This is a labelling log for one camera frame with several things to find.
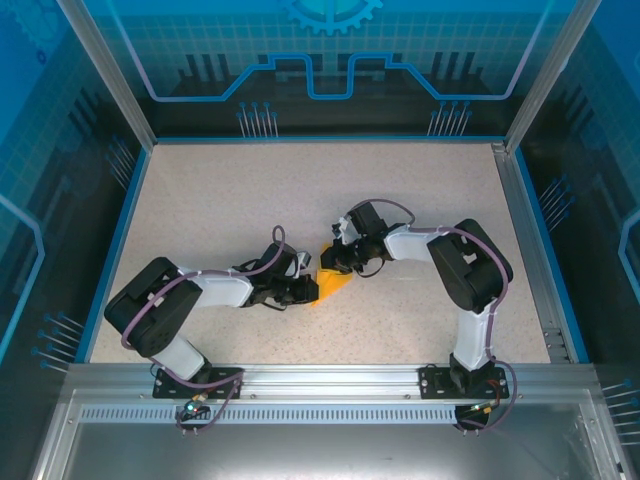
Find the yellow square paper sheet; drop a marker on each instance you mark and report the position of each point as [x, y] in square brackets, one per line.
[332, 287]

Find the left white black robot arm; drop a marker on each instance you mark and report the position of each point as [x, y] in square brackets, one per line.
[155, 310]

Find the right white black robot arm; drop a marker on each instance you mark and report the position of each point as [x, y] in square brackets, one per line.
[470, 280]

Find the grey sheet metal tray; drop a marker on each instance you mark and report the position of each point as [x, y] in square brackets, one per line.
[320, 450]

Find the blue printed back panel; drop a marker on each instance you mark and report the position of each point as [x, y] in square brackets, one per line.
[320, 50]

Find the blue printed panel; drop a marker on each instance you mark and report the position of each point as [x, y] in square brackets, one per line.
[40, 175]
[600, 175]
[320, 50]

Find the blue printed right side panel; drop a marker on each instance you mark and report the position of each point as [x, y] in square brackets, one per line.
[600, 175]

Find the blue printed left side panel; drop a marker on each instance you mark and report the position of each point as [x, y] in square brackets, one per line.
[40, 175]

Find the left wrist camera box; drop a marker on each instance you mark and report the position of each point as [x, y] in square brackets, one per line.
[304, 261]

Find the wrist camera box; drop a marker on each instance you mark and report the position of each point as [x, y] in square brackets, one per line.
[304, 261]
[345, 231]

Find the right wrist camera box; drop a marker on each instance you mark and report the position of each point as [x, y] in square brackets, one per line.
[345, 231]

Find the aluminium mounting rail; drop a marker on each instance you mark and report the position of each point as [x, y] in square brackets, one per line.
[330, 380]

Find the aluminium side rail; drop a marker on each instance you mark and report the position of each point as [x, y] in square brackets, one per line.
[510, 190]

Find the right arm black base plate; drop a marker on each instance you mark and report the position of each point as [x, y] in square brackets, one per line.
[435, 382]

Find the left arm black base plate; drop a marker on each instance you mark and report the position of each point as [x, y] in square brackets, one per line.
[170, 385]

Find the right aluminium frame post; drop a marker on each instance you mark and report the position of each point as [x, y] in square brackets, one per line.
[545, 90]

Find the aluminium frame post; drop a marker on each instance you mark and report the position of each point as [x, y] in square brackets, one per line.
[545, 90]
[107, 75]

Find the left aluminium frame post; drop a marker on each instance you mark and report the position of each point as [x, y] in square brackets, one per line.
[107, 75]

